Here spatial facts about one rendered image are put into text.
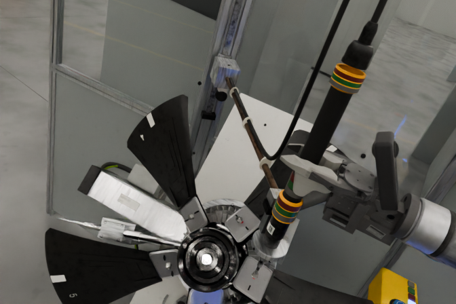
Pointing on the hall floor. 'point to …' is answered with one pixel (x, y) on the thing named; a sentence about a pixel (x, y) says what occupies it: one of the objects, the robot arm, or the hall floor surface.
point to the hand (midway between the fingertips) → (293, 150)
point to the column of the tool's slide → (203, 127)
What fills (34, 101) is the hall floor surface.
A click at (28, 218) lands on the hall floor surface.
